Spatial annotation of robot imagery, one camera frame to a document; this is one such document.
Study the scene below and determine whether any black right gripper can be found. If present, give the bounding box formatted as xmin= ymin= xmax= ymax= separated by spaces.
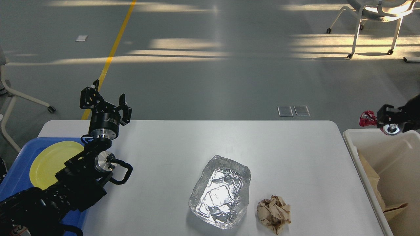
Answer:
xmin=376 ymin=94 xmax=420 ymax=133

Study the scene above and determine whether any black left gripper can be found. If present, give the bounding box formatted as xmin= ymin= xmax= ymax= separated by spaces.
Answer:
xmin=80 ymin=79 xmax=132 ymax=140

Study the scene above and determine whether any crushed red soda can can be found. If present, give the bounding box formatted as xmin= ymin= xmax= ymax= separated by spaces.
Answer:
xmin=359 ymin=110 xmax=402 ymax=136

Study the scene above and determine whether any yellow plastic plate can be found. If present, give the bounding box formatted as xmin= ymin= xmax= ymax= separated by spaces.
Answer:
xmin=30 ymin=141 xmax=83 ymax=190

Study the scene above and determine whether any wooden board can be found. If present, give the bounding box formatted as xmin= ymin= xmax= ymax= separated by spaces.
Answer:
xmin=357 ymin=150 xmax=408 ymax=222

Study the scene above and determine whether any aluminium foil tray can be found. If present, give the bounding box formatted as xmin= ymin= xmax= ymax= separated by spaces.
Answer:
xmin=188 ymin=155 xmax=251 ymax=230

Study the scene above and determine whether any brown paper ball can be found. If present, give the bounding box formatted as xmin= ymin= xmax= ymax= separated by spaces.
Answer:
xmin=256 ymin=195 xmax=291 ymax=236

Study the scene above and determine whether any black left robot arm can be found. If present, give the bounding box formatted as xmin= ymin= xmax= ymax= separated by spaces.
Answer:
xmin=1 ymin=80 xmax=133 ymax=236

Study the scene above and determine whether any white plastic bin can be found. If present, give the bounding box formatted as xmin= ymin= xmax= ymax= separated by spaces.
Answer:
xmin=343 ymin=128 xmax=420 ymax=236

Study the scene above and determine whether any white office chair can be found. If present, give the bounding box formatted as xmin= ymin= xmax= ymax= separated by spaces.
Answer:
xmin=326 ymin=0 xmax=416 ymax=60

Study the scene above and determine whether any white chair base left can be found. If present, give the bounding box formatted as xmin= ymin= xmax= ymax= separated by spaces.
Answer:
xmin=1 ymin=49 xmax=56 ymax=153

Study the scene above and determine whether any blue plastic tray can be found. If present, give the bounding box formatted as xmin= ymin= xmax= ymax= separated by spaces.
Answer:
xmin=1 ymin=138 xmax=87 ymax=236

